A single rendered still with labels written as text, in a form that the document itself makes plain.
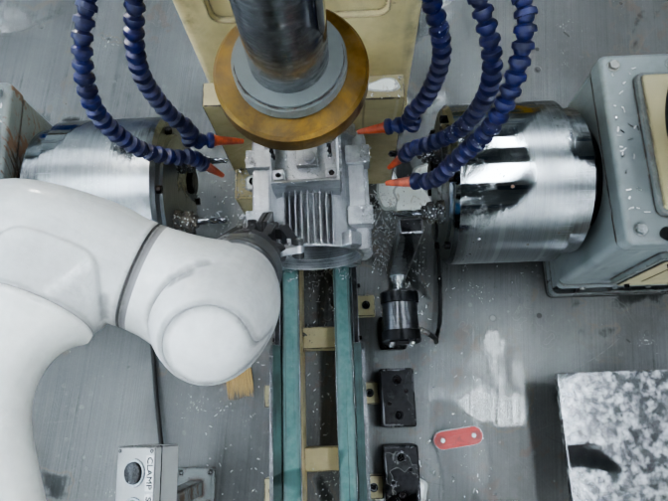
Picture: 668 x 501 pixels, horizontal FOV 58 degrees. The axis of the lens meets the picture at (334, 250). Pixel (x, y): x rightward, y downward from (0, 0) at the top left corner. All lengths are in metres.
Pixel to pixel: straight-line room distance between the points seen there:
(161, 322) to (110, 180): 0.44
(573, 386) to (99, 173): 0.81
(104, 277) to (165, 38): 0.97
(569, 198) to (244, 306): 0.55
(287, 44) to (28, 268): 0.30
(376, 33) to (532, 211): 0.36
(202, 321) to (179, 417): 0.72
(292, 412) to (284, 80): 0.58
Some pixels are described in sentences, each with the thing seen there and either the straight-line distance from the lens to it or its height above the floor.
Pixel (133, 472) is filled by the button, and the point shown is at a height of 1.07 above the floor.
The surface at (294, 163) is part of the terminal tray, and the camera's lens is 0.91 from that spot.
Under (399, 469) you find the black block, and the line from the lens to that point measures 1.10.
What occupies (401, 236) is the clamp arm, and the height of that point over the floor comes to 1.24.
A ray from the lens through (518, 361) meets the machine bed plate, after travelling 1.19.
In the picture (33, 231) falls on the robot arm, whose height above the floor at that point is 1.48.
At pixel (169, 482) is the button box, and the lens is 0.94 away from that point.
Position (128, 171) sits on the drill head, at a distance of 0.91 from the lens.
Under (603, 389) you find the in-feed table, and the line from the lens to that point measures 1.11.
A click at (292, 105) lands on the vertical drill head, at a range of 0.68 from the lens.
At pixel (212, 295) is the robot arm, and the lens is 0.49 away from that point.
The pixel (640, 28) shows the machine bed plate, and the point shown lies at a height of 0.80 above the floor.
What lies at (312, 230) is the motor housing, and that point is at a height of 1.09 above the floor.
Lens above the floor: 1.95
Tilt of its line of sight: 75 degrees down
